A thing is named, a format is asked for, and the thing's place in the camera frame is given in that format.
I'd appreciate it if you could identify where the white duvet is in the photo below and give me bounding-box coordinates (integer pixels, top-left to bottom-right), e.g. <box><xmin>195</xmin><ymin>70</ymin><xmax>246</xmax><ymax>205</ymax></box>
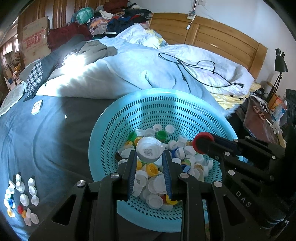
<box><xmin>37</xmin><ymin>24</ymin><xmax>254</xmax><ymax>115</ymax></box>

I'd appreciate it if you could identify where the dark wooden nightstand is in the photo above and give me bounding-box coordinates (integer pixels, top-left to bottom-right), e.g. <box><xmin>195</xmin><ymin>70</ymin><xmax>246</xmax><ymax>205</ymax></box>
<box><xmin>228</xmin><ymin>96</ymin><xmax>286</xmax><ymax>148</ymax></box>

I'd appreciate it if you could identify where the orange yellow bottle cap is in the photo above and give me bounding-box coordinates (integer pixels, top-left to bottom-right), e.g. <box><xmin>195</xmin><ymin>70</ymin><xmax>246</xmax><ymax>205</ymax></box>
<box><xmin>21</xmin><ymin>210</ymin><xmax>27</xmax><ymax>218</ymax></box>

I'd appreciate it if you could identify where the blue bottle cap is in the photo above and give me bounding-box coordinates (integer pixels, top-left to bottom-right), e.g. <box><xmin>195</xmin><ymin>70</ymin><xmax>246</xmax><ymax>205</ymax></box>
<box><xmin>8</xmin><ymin>199</ymin><xmax>16</xmax><ymax>208</ymax></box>

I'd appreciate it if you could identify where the white pillow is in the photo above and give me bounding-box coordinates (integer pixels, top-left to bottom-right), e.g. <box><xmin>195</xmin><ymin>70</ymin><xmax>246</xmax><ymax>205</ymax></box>
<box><xmin>0</xmin><ymin>83</ymin><xmax>25</xmax><ymax>116</ymax></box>

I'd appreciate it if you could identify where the large white lid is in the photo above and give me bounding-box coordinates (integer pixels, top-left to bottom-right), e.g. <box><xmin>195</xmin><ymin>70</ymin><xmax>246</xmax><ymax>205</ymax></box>
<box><xmin>135</xmin><ymin>137</ymin><xmax>164</xmax><ymax>163</ymax></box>

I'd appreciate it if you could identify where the black cable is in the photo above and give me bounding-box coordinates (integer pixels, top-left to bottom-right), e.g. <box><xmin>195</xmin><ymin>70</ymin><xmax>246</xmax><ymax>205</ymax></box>
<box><xmin>157</xmin><ymin>52</ymin><xmax>244</xmax><ymax>88</ymax></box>

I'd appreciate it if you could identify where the light blue perforated basket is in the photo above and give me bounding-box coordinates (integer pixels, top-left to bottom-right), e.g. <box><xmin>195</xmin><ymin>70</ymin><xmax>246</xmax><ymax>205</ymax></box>
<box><xmin>88</xmin><ymin>87</ymin><xmax>239</xmax><ymax>233</ymax></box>

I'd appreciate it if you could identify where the blue bed sheet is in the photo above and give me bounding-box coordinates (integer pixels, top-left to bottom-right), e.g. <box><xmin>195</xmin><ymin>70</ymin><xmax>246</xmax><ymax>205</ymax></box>
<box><xmin>0</xmin><ymin>92</ymin><xmax>139</xmax><ymax>241</ymax></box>

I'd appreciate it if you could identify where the wooden headboard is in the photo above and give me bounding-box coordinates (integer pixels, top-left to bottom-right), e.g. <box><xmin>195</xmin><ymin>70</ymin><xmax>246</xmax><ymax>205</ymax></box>
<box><xmin>149</xmin><ymin>13</ymin><xmax>267</xmax><ymax>79</ymax></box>

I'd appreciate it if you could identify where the black desk lamp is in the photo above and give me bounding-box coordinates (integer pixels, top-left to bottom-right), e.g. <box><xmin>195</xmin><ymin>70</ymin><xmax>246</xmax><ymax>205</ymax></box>
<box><xmin>267</xmin><ymin>48</ymin><xmax>288</xmax><ymax>101</ymax></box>

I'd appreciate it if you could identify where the cardboard box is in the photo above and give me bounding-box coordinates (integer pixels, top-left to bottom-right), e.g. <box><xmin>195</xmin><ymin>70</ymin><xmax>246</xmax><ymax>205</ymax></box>
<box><xmin>22</xmin><ymin>16</ymin><xmax>51</xmax><ymax>66</ymax></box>

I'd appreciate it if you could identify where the plaid shirt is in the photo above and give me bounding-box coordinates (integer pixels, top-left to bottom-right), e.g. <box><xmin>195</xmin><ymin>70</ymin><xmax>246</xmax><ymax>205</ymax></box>
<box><xmin>26</xmin><ymin>62</ymin><xmax>43</xmax><ymax>97</ymax></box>

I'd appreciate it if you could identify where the red bottle cap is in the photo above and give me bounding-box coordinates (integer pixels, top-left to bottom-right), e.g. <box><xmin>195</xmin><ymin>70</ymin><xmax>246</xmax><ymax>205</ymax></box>
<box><xmin>192</xmin><ymin>132</ymin><xmax>214</xmax><ymax>154</ymax></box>
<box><xmin>17</xmin><ymin>205</ymin><xmax>23</xmax><ymax>214</ymax></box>

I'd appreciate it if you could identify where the pile of clothes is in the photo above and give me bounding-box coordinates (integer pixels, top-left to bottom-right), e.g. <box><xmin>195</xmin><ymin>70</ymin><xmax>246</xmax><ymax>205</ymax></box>
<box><xmin>47</xmin><ymin>1</ymin><xmax>152</xmax><ymax>51</ymax></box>

